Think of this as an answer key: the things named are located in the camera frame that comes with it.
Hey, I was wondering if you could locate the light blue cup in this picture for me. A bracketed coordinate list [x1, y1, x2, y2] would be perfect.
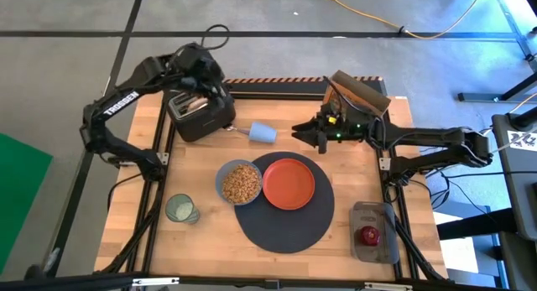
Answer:
[248, 122, 279, 145]

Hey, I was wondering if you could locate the blue translucent bowl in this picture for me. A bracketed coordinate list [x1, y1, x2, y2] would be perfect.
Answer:
[215, 158, 264, 207]

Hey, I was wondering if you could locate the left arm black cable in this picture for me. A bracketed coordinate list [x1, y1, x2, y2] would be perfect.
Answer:
[200, 23, 231, 53]

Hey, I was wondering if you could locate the green drinking glass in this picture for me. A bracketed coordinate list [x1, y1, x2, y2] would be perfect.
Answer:
[164, 193, 201, 225]

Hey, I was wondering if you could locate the dark round woven placemat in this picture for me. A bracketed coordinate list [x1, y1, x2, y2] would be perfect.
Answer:
[233, 151, 336, 255]

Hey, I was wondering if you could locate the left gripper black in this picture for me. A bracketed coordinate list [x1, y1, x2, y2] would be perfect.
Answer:
[178, 42, 226, 112]

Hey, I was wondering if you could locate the black metal stand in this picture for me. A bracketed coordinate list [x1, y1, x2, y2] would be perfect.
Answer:
[456, 0, 537, 103]

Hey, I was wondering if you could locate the orange cereal box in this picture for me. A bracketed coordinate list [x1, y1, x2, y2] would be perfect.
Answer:
[321, 70, 392, 120]

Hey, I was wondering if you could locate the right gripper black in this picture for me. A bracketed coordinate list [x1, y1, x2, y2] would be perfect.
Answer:
[292, 101, 377, 154]

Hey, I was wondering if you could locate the red apple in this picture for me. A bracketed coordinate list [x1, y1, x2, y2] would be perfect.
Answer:
[358, 225, 382, 247]

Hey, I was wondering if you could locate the black backboard panel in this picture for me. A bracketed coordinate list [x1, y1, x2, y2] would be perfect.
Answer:
[226, 81, 388, 96]

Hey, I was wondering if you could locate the white marker sheet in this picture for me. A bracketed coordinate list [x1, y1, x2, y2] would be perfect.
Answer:
[506, 130, 537, 150]

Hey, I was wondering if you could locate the orange plate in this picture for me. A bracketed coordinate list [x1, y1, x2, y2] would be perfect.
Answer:
[262, 158, 316, 211]

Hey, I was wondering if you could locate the brown cereal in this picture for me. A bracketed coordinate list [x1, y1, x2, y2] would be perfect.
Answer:
[221, 164, 263, 203]

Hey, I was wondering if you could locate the grey plastic tray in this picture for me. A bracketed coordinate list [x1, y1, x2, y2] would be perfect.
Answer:
[348, 200, 401, 265]

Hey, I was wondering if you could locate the black aluminium table frame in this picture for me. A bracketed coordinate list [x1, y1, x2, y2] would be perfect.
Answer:
[100, 89, 448, 283]

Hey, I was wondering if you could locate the grey cart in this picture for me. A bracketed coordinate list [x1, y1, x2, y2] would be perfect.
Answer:
[490, 112, 537, 291]

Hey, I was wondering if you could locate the black front crossbar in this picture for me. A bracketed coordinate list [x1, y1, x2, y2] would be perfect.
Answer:
[0, 273, 537, 291]

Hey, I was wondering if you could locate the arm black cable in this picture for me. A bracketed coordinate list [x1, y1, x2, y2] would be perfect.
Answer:
[200, 23, 231, 53]
[321, 75, 352, 114]

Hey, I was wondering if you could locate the white metal bracket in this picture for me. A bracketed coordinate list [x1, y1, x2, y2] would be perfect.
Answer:
[363, 282, 414, 291]
[131, 277, 180, 288]

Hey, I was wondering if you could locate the hazard stripe tape at table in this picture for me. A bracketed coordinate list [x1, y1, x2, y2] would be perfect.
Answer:
[221, 75, 383, 85]

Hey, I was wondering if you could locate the yellow extension cable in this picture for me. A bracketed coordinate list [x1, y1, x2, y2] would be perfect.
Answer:
[323, 0, 487, 41]

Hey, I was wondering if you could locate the green floor mat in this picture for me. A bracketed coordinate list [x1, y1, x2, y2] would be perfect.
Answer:
[0, 132, 55, 272]

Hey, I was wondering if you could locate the black toaster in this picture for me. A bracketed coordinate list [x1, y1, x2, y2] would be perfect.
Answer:
[166, 89, 237, 143]

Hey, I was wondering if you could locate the black base cable bundle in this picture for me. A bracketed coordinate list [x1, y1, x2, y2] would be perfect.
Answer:
[100, 173, 169, 275]
[385, 181, 448, 282]

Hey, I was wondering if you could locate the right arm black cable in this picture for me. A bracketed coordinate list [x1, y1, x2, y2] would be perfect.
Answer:
[321, 75, 352, 114]

